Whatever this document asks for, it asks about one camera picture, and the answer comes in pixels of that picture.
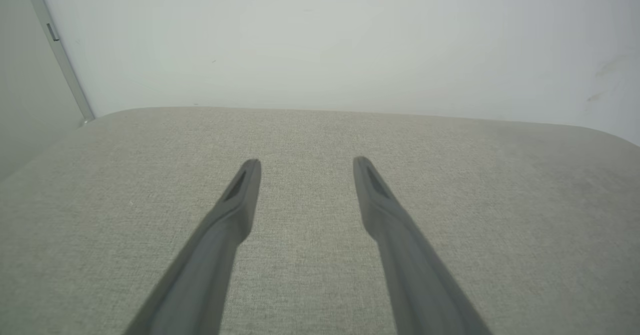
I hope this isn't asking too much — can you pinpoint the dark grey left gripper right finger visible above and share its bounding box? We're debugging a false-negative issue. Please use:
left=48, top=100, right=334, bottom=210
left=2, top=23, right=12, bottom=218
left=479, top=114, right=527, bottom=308
left=352, top=155, right=494, bottom=335

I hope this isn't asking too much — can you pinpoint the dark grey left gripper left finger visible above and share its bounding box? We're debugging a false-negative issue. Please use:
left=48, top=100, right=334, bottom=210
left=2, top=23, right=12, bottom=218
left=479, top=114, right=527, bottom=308
left=122, top=158, right=262, bottom=335

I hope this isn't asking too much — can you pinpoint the grey metal wall trim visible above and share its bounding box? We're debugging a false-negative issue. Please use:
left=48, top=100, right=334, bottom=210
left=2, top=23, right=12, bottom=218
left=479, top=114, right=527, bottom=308
left=19, top=0, right=97, bottom=127

